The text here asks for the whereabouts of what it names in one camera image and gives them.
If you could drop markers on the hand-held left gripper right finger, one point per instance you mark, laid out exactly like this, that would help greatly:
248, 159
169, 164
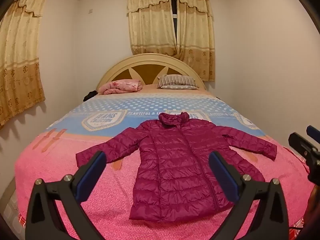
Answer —
223, 177

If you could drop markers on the dark window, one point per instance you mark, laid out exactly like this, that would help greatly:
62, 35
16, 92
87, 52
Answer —
174, 5

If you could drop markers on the striped pillow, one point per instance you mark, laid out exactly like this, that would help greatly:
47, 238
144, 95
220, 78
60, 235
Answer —
175, 81

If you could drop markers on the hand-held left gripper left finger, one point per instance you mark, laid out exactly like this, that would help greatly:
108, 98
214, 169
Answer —
91, 177

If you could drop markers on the bed with pink-blue blanket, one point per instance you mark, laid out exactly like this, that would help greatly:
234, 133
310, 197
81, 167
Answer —
62, 167

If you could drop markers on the pink floral folded blanket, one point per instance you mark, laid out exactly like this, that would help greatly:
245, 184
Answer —
120, 86

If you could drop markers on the magenta quilted down jacket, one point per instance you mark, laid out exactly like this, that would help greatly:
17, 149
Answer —
175, 167

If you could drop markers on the wide beige floral curtain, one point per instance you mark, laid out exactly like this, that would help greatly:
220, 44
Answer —
20, 55

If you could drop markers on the black cloth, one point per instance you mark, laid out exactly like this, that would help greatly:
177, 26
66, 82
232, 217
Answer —
90, 95

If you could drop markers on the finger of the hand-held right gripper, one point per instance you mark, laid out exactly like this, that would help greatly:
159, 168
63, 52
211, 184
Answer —
300, 142
313, 132

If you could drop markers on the cream wooden bed headboard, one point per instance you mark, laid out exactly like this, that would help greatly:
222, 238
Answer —
150, 60

